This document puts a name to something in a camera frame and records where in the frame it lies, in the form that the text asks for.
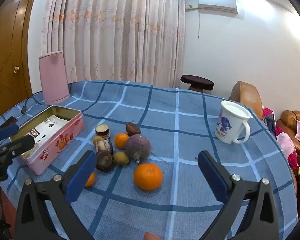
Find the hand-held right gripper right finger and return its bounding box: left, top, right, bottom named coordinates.
left=197, top=150, right=280, bottom=240

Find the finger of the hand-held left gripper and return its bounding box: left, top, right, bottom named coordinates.
left=0, top=116, right=19, bottom=142
left=0, top=134, right=36, bottom=164

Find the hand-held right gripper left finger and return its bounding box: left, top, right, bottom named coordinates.
left=14, top=150, right=98, bottom=240

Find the small orange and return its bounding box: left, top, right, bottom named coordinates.
left=84, top=172, right=96, bottom=187
left=114, top=133, right=129, bottom=150

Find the dark round fruit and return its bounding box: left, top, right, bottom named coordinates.
left=95, top=150, right=115, bottom=172

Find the pink tin box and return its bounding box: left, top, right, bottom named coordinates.
left=9, top=105, right=85, bottom=176

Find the purple sugarcane piece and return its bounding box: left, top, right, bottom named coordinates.
left=96, top=140, right=114, bottom=155

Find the large orange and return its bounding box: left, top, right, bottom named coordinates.
left=134, top=163, right=163, bottom=191

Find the large purple round fruit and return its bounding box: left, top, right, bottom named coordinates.
left=124, top=134, right=152, bottom=164

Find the white packet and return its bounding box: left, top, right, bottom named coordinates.
left=21, top=115, right=70, bottom=155

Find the cut brown cylinder piece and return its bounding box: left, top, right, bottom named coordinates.
left=95, top=124, right=110, bottom=140

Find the white printed mug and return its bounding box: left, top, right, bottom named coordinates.
left=214, top=100, right=253, bottom=145

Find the brown oval fruit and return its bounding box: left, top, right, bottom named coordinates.
left=125, top=122, right=141, bottom=136

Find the pink chair back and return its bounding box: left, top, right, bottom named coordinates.
left=39, top=51, right=70, bottom=105

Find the wooden door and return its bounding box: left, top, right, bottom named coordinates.
left=0, top=0, right=40, bottom=120

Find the pink floral cloth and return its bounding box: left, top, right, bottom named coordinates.
left=262, top=107, right=300, bottom=170

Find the blue plaid tablecloth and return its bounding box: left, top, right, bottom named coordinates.
left=0, top=80, right=298, bottom=240

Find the brown leather chair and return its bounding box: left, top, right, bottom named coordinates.
left=229, top=81, right=263, bottom=119

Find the brown leather sofa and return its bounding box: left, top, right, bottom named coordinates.
left=276, top=110, right=300, bottom=172

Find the dark round stool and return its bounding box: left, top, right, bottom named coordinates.
left=180, top=74, right=214, bottom=94

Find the pink floral curtain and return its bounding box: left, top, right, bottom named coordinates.
left=41, top=0, right=190, bottom=89

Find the white air conditioner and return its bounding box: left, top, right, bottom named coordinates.
left=198, top=0, right=238, bottom=14

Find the grey cable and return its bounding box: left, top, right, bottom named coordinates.
left=21, top=91, right=44, bottom=115

